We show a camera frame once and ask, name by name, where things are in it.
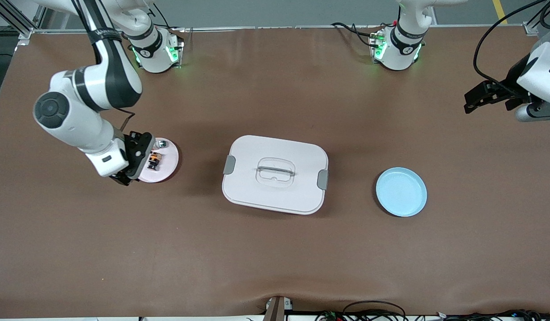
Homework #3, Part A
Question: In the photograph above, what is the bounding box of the aluminium frame profile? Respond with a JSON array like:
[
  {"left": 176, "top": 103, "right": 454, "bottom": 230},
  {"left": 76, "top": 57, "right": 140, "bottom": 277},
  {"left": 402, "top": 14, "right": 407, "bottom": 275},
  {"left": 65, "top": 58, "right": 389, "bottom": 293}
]
[
  {"left": 522, "top": 0, "right": 550, "bottom": 36},
  {"left": 0, "top": 0, "right": 48, "bottom": 46}
]

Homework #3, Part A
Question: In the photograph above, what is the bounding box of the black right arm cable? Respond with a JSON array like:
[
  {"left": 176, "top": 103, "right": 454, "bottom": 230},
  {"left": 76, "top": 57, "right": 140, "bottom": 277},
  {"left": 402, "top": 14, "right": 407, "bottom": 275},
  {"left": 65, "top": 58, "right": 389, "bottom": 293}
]
[{"left": 117, "top": 106, "right": 137, "bottom": 133}]

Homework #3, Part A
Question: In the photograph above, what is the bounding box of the pink round plate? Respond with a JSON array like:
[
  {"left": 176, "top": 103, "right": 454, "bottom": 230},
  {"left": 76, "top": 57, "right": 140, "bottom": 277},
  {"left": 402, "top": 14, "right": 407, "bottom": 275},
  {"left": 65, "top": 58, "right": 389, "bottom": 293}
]
[{"left": 136, "top": 137, "right": 180, "bottom": 184}]

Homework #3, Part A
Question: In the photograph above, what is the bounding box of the black cable bundle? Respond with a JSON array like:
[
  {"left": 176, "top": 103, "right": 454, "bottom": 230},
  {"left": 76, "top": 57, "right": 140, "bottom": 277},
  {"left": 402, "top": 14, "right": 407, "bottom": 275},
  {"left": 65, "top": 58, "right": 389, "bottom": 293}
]
[
  {"left": 435, "top": 309, "right": 550, "bottom": 321},
  {"left": 315, "top": 300, "right": 409, "bottom": 321}
]

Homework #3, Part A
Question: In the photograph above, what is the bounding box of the light blue round plate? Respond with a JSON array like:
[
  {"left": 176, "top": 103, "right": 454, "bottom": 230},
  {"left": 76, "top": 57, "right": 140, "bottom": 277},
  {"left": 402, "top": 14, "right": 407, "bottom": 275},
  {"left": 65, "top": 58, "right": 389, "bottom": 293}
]
[{"left": 376, "top": 167, "right": 428, "bottom": 218}]

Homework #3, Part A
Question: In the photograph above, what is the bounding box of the white lidded storage box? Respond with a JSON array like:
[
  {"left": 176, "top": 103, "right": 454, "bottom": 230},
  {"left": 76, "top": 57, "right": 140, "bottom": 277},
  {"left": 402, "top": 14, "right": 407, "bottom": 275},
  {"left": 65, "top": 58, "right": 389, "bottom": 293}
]
[{"left": 222, "top": 135, "right": 329, "bottom": 216}]

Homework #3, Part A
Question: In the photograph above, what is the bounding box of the clear lid handle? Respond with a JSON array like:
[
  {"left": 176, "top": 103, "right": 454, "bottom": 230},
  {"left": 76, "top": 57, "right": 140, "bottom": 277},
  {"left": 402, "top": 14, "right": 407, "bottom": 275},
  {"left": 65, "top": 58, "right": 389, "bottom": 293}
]
[{"left": 256, "top": 157, "right": 296, "bottom": 188}]

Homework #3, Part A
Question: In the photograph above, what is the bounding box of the brown camera mount post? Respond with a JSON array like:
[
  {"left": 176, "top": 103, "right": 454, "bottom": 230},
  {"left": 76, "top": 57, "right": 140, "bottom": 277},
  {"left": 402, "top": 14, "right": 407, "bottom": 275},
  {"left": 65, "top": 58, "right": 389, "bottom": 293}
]
[{"left": 263, "top": 296, "right": 294, "bottom": 321}]

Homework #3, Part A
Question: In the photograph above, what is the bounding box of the orange black push-button switch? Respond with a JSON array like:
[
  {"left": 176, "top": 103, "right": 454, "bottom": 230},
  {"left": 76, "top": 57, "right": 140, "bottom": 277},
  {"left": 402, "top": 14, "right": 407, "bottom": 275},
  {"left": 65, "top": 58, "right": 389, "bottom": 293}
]
[{"left": 146, "top": 152, "right": 163, "bottom": 173}]

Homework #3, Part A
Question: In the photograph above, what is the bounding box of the black arm base cable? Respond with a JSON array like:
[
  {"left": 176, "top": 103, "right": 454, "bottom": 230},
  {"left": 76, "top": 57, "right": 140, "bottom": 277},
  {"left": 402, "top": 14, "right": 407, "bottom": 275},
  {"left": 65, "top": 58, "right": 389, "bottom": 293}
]
[{"left": 332, "top": 21, "right": 383, "bottom": 47}]

